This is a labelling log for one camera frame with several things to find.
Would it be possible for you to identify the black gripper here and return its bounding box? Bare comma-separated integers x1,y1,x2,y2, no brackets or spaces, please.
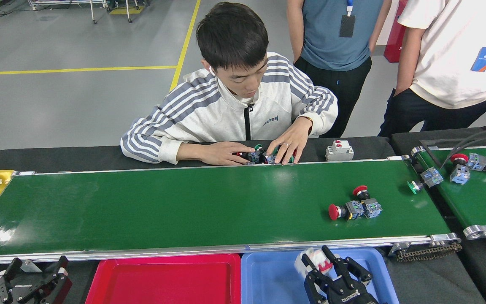
301,245,379,304

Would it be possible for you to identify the white circuit breaker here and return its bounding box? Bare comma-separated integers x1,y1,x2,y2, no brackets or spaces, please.
294,248,333,276
326,140,354,162

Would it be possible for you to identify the blue plastic tray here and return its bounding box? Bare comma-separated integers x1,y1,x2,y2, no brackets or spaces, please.
241,248,400,304

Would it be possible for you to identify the red plastic tray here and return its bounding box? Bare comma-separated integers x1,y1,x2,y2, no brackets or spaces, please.
85,253,242,304

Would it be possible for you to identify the long green conveyor belt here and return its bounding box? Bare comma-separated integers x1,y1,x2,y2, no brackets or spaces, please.
0,155,463,269

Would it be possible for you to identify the seated person's left hand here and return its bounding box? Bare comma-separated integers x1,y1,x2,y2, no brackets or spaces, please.
266,117,313,165

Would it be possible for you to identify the seated person's right hand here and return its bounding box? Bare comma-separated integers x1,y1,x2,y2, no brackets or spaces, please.
201,141,256,166

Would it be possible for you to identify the seated person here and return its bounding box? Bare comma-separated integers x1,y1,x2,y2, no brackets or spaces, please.
120,2,339,166

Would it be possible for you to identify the standing person with black badge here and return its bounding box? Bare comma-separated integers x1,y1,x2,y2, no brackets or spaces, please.
286,0,392,138

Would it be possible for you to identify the red cabinet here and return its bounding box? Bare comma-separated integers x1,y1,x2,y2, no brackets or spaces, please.
384,0,408,63

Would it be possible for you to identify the standing person with blue badge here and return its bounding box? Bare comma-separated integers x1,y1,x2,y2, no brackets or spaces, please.
378,0,486,138

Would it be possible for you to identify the black badge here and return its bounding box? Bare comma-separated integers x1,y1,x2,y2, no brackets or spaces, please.
339,15,356,38

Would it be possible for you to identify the white wheeled stand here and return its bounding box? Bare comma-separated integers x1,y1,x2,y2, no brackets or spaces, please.
27,0,109,24

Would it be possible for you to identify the blue badge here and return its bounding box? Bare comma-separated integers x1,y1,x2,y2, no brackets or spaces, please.
470,46,486,73

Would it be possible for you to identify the black drive chain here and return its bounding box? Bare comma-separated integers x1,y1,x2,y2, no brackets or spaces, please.
396,244,463,262

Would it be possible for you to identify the green conveyor with black frame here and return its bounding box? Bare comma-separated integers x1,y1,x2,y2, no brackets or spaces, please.
411,144,486,240

